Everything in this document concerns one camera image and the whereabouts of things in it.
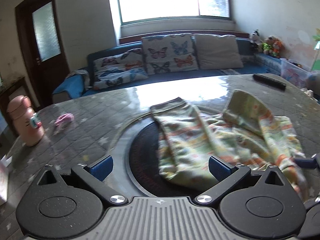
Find lying butterfly print pillow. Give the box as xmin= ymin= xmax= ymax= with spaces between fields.
xmin=93 ymin=48 xmax=149 ymax=90

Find pink hair tie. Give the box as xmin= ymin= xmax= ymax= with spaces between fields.
xmin=53 ymin=112 xmax=75 ymax=133

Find pink cartoon water bottle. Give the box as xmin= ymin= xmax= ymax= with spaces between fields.
xmin=7 ymin=95 xmax=44 ymax=146

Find colourful patterned children's cardigan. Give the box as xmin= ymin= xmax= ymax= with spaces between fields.
xmin=150 ymin=90 xmax=309 ymax=200

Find black remote control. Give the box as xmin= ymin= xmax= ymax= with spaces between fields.
xmin=253 ymin=74 xmax=286 ymax=91

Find bright window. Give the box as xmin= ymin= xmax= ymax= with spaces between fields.
xmin=110 ymin=0 xmax=231 ymax=25

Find blue grey blanket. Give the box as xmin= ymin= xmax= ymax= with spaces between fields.
xmin=64 ymin=68 xmax=91 ymax=91

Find round black induction cooktop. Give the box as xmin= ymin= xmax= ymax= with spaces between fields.
xmin=126 ymin=121 xmax=212 ymax=198

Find plain beige pillow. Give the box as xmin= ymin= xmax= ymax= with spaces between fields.
xmin=194 ymin=34 xmax=244 ymax=70

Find upright butterfly print pillow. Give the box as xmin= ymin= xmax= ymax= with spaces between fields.
xmin=142 ymin=33 xmax=199 ymax=75

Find black white plush toy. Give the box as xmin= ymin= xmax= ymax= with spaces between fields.
xmin=249 ymin=30 xmax=263 ymax=53

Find dark wooden door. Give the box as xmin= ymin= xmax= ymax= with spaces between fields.
xmin=15 ymin=0 xmax=70 ymax=107

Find dark blue sofa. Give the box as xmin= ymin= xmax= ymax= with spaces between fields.
xmin=52 ymin=38 xmax=281 ymax=103

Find clear plastic storage box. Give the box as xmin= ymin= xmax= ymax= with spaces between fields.
xmin=280 ymin=58 xmax=317 ymax=88

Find brown orange plush toys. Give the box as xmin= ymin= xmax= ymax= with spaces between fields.
xmin=263 ymin=35 xmax=283 ymax=58

